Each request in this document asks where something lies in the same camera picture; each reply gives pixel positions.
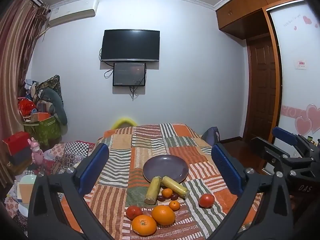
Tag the dark red jujube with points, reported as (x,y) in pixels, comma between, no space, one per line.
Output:
(174,196)
(161,198)

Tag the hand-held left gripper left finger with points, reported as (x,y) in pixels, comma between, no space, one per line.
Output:
(93,165)

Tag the black wall television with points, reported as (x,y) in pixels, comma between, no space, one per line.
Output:
(130,45)

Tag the white round tray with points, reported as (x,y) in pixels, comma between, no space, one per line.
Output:
(25,180)

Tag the white heart-print sliding door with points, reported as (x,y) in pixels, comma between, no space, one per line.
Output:
(297,42)

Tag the checkered quilt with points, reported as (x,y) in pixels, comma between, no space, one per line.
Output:
(75,150)

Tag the wooden overhead cabinet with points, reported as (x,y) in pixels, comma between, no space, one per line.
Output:
(245,12)

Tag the small mandarin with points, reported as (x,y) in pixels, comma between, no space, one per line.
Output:
(167,192)
(174,205)

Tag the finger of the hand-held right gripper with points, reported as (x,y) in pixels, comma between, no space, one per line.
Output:
(285,135)
(267,152)

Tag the blue purple bag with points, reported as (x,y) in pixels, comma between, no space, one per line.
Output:
(211,133)

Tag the brown wooden door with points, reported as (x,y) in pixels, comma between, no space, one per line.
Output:
(261,87)

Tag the small black wall monitor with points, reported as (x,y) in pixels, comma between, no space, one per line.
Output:
(129,73)

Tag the red tomato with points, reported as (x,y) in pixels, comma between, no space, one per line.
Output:
(133,212)
(206,200)

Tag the large orange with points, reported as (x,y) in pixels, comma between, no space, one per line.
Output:
(144,225)
(163,215)

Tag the yellow round object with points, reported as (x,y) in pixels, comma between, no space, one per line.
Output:
(123,121)

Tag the grey plush pillow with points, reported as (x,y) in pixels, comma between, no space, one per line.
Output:
(56,102)

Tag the dark brown box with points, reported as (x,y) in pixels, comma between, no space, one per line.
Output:
(21,156)

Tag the pink toy rabbit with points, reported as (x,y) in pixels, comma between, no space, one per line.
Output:
(37,152)

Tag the red box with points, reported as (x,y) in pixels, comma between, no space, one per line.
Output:
(16,141)

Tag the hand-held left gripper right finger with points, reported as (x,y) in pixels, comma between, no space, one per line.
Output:
(227,170)

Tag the dark patterned cushion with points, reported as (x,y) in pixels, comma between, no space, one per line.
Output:
(52,82)

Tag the green storage box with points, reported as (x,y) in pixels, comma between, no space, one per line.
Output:
(47,131)

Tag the striped patchwork blanket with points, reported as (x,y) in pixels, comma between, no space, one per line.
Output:
(150,142)

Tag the red plastic bag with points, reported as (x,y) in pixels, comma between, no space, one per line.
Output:
(26,107)

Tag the purple round plate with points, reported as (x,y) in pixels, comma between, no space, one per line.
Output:
(165,166)

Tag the white air conditioner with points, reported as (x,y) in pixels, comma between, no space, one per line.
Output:
(72,10)

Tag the orange cardboard box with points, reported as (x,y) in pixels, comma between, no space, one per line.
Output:
(41,117)

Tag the striped brown curtain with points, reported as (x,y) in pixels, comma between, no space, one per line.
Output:
(15,67)

